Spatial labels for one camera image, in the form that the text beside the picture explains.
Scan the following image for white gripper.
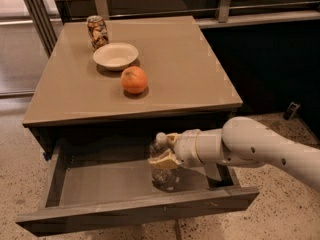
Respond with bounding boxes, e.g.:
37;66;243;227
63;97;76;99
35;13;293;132
149;129;202;170

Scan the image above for clear plastic water bottle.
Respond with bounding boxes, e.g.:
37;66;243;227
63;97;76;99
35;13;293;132
148;133;177;192

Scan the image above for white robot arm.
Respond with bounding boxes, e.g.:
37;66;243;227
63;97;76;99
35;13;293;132
149;117;320;191

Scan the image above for open grey top drawer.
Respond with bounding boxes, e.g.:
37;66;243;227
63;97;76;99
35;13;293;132
15;127;261;237

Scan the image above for orange fruit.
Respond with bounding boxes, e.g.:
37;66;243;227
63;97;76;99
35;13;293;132
120;66;147;94

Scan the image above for white paper bowl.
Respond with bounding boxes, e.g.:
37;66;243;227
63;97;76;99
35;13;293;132
93;43;138;71

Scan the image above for small dark floor object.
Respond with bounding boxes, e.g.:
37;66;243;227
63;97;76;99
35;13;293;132
283;102;300;120

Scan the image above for patterned drink can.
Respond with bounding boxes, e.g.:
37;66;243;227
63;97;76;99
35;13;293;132
87;15;109;51

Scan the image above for metal railing frame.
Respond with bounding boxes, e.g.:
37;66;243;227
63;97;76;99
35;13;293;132
14;0;320;57

